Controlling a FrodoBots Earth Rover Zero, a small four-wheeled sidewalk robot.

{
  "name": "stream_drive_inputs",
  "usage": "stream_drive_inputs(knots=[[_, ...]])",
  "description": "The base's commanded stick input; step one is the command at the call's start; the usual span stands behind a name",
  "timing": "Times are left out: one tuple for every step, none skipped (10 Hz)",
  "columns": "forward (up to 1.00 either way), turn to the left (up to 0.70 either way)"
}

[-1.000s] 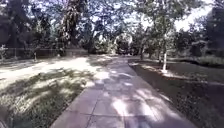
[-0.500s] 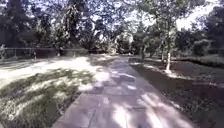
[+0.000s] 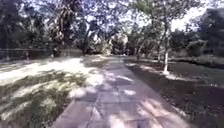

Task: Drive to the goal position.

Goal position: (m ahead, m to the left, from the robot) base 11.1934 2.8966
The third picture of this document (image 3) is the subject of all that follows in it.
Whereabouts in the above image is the dark fence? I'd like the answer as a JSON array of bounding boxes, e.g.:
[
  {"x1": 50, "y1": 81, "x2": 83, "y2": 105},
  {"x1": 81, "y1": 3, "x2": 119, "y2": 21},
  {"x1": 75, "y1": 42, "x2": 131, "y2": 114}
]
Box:
[{"x1": 0, "y1": 48, "x2": 83, "y2": 62}]

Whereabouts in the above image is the grey stone slab path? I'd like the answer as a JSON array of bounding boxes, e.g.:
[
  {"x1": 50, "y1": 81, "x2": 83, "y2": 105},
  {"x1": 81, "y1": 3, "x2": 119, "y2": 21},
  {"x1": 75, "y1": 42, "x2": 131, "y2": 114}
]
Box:
[{"x1": 49, "y1": 55, "x2": 198, "y2": 128}]

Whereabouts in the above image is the leaf-covered ground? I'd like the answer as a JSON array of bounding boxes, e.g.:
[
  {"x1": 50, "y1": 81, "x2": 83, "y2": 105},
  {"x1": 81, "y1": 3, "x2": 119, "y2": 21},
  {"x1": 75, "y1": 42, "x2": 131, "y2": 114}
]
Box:
[{"x1": 123, "y1": 54, "x2": 224, "y2": 128}]

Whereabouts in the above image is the tree with pale trunk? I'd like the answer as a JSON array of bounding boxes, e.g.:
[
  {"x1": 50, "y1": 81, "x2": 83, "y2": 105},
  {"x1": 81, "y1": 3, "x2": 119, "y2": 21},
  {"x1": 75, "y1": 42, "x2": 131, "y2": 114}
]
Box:
[{"x1": 130, "y1": 0, "x2": 202, "y2": 76}]

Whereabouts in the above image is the grass verge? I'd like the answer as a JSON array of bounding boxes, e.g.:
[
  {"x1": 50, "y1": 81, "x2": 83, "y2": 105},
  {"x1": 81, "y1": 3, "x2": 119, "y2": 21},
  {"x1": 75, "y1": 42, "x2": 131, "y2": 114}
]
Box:
[{"x1": 0, "y1": 56, "x2": 105, "y2": 128}]

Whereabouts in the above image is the wood of trees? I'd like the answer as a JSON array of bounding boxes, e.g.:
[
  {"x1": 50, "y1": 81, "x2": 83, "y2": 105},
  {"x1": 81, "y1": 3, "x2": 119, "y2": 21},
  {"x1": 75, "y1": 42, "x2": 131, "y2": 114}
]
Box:
[{"x1": 0, "y1": 0, "x2": 224, "y2": 64}]

